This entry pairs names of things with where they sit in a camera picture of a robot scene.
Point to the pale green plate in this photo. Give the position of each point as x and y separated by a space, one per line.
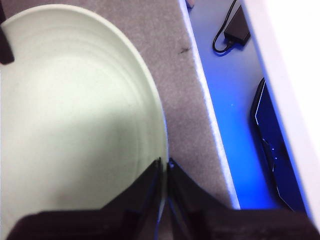
75 112

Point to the black power adapter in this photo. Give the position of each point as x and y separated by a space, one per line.
237 25

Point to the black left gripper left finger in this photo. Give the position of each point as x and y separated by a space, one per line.
120 220

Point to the black glossy device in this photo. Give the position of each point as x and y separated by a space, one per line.
275 150

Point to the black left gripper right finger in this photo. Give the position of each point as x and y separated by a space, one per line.
225 222

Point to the black plastic plate rack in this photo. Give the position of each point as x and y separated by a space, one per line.
5 47

